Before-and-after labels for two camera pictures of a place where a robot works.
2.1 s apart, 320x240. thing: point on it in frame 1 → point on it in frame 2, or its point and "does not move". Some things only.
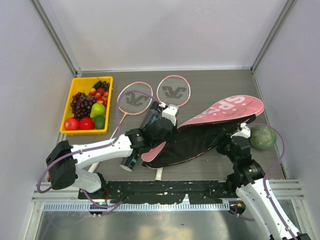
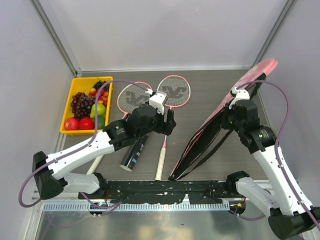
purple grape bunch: [81, 105] does not move
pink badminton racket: [133, 98] does not move
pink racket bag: [199, 135] → [212, 125]
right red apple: [86, 123] does not move
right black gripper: [225, 136] → [226, 111]
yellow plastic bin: [84, 85] does not move
